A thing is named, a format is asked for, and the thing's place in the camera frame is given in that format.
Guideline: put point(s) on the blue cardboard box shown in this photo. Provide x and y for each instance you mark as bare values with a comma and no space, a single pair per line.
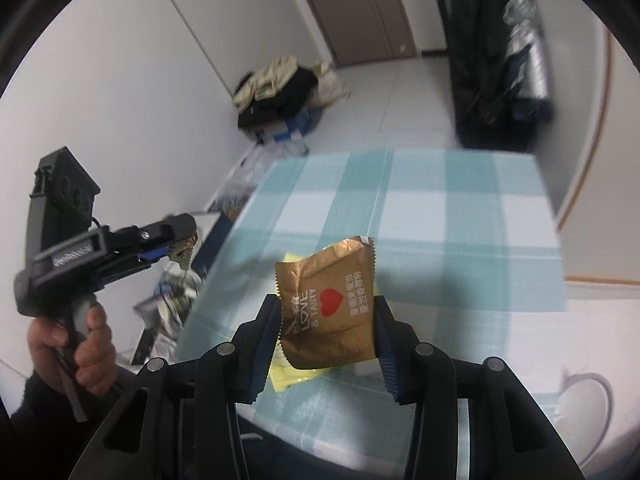
293,128

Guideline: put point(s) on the white canvas bag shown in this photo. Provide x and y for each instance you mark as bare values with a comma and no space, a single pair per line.
329,88

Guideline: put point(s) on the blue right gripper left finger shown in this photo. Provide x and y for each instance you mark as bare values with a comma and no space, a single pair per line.
263,338

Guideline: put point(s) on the person's left hand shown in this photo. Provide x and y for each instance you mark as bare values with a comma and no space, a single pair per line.
96,369

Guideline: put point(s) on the teal checked tablecloth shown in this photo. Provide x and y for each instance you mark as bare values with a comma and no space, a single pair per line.
466,253

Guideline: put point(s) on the white wardrobe with gold trim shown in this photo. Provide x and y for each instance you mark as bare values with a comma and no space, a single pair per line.
600,230

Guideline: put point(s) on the grey parcel bag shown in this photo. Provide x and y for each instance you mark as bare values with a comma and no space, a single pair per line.
255,165

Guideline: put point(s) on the grey entrance door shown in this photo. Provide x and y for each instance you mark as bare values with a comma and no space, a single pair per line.
364,31

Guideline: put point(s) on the brown snack wrapper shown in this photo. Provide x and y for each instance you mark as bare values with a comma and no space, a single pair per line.
327,302

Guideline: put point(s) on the silver folded umbrella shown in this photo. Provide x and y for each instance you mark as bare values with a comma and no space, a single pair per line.
527,73

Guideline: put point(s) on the grey round trash bin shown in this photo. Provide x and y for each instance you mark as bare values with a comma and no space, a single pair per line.
584,414

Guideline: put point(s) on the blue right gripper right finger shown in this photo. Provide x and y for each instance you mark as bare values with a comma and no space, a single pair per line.
394,344

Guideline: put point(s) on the black jacket on hook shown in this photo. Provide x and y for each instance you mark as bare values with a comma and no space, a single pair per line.
477,39

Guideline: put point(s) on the pile of clothes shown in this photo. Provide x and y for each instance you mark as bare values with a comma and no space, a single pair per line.
276,92

